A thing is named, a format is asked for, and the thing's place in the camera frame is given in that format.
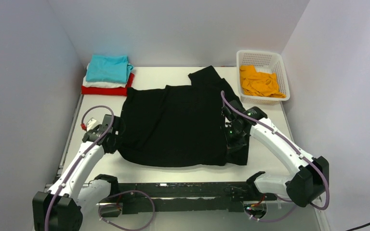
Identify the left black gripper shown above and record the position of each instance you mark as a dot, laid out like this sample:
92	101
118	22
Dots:
112	149

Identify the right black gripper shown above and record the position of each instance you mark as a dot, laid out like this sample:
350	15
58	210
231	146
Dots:
231	145

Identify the black t shirt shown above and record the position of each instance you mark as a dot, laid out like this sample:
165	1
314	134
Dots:
180	126

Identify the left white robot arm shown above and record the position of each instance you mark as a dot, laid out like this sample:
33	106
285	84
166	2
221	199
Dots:
63	206

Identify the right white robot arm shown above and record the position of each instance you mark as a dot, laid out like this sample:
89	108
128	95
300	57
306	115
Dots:
308	176

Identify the folded red t shirt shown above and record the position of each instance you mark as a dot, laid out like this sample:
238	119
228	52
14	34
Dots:
120	91

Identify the orange t shirt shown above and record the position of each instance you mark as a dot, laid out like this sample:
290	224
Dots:
260	84

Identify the folded white t shirt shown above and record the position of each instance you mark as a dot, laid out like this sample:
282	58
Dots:
107	85

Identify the white plastic basket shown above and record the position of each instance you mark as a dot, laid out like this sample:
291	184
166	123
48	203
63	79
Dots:
264	62

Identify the folded cyan t shirt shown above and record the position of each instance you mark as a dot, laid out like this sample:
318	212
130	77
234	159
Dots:
111	69

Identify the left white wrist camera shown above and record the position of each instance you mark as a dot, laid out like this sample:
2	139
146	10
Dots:
91	123

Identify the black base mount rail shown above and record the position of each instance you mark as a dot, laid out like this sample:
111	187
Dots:
134	198

